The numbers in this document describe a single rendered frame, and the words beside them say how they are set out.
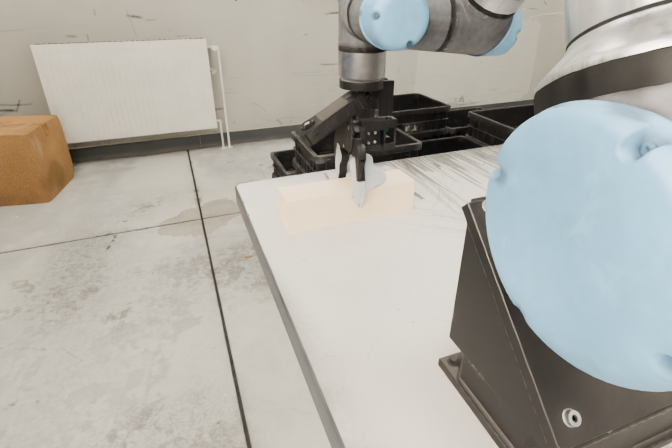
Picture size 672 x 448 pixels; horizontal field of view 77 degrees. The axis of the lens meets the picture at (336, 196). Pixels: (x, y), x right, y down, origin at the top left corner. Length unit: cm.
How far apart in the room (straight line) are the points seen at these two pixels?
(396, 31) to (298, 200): 31
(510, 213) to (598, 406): 23
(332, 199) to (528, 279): 53
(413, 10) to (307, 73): 287
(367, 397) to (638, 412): 23
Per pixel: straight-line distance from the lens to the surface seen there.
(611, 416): 43
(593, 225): 18
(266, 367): 145
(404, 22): 54
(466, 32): 60
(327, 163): 137
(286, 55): 333
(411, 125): 195
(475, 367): 45
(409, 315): 56
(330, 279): 61
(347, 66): 67
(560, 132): 19
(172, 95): 314
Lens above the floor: 107
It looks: 26 degrees down
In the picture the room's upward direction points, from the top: straight up
